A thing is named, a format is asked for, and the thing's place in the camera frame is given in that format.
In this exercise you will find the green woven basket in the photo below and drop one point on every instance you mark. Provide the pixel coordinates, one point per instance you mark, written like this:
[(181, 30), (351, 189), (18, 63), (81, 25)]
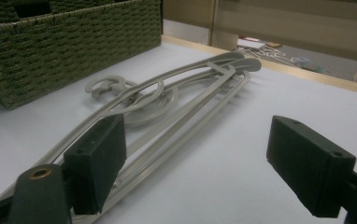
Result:
[(58, 53)]

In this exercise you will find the white paper on floor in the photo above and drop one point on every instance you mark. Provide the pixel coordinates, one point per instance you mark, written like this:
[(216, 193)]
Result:
[(250, 43)]

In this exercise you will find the small teal item on floor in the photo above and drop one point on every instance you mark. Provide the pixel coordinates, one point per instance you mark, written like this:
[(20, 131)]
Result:
[(306, 63)]

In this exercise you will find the beige metal post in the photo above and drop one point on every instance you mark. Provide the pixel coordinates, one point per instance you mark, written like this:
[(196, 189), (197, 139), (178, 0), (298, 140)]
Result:
[(214, 21)]

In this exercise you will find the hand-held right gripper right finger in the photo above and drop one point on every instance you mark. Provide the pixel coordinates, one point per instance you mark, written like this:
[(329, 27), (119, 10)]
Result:
[(310, 168)]

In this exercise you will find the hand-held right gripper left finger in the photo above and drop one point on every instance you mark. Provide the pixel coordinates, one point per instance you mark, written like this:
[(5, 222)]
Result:
[(95, 165)]

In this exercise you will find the grey plastic clothes hanger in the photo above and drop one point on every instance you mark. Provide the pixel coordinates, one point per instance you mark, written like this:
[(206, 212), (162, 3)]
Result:
[(179, 137), (179, 69)]

